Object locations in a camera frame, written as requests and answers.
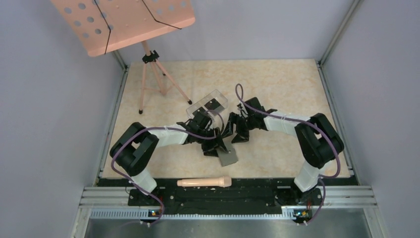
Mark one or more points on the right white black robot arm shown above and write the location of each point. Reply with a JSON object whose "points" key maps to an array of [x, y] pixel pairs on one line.
{"points": [[319, 141]]}

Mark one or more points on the pink perforated music stand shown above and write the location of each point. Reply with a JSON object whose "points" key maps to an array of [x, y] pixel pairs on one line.
{"points": [[105, 26]]}

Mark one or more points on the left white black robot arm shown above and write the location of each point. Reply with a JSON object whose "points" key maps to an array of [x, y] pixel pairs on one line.
{"points": [[134, 149]]}

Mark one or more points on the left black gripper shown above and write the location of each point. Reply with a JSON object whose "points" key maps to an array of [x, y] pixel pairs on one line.
{"points": [[209, 149]]}

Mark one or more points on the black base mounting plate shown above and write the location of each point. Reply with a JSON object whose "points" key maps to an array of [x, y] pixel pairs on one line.
{"points": [[246, 196]]}

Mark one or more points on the aluminium front rail frame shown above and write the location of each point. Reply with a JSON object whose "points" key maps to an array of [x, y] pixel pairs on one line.
{"points": [[112, 203]]}

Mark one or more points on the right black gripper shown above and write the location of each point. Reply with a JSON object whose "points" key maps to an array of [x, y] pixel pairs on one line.
{"points": [[241, 136]]}

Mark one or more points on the grey leather card holder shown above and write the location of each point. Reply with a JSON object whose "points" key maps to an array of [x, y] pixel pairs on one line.
{"points": [[227, 156]]}

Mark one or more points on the pink toy microphone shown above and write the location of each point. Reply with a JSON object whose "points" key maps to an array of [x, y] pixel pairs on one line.
{"points": [[224, 181]]}

